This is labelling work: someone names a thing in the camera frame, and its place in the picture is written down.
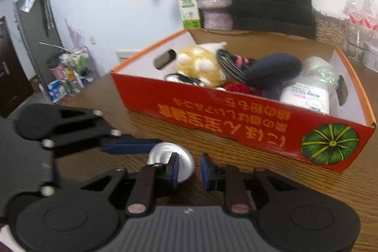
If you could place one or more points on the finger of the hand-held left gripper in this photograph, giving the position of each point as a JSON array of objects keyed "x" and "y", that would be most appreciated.
[
  {"x": 130, "y": 144},
  {"x": 59, "y": 185}
]

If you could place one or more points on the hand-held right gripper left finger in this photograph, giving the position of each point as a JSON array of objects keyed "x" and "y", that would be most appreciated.
[{"x": 174, "y": 169}]

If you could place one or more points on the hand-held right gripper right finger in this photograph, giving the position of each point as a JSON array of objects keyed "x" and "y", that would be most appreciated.
[{"x": 205, "y": 173}]

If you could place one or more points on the white round lid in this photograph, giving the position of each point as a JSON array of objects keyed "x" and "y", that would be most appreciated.
[{"x": 186, "y": 163}]

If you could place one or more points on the red cardboard box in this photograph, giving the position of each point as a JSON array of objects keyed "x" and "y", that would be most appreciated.
[{"x": 236, "y": 122}]

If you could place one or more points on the small red fuzzy object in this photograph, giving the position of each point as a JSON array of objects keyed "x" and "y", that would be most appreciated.
[{"x": 237, "y": 88}]

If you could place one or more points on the yellow white plush toy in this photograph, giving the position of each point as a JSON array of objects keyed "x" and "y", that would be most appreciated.
[{"x": 200, "y": 66}]

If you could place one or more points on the dark blue zipper case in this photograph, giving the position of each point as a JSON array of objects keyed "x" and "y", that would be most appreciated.
[{"x": 271, "y": 69}]

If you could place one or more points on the white wet wipes pack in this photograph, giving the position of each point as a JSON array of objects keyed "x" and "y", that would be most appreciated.
[{"x": 304, "y": 98}]

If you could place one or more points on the iridescent plastic bag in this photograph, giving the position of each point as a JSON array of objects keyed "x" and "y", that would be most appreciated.
[{"x": 320, "y": 72}]

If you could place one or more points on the wooden desktop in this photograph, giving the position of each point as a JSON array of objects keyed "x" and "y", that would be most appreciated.
[{"x": 295, "y": 187}]

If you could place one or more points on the shiny metal object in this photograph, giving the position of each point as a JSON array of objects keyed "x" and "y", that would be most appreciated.
[{"x": 183, "y": 79}]

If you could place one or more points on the dark brown door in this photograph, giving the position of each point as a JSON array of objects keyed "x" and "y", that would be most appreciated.
[{"x": 11, "y": 77}]

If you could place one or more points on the metal rack cart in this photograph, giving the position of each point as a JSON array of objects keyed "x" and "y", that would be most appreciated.
[{"x": 71, "y": 75}]

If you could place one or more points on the grey cabinet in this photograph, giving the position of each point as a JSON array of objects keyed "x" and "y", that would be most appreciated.
[{"x": 35, "y": 33}]

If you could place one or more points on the white green milk carton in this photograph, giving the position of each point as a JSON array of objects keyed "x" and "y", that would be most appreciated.
[{"x": 187, "y": 4}]

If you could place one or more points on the clear nut container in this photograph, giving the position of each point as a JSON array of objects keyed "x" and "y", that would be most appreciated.
[{"x": 329, "y": 27}]

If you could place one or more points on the clear glass cup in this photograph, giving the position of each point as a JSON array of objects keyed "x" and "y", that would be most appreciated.
[{"x": 356, "y": 48}]

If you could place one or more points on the white floral tin box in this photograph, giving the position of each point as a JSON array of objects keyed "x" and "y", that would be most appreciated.
[{"x": 371, "y": 60}]

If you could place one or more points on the clear water bottle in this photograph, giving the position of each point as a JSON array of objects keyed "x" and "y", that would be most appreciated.
[
  {"x": 376, "y": 21},
  {"x": 369, "y": 15},
  {"x": 354, "y": 15}
]

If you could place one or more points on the white wall vent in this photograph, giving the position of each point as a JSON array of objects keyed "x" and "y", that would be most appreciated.
[{"x": 127, "y": 56}]

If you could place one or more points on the white wall outlet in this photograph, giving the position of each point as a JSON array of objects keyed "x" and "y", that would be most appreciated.
[{"x": 93, "y": 39}]

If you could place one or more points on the purple plant wall sticker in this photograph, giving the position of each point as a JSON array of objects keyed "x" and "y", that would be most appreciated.
[{"x": 75, "y": 33}]

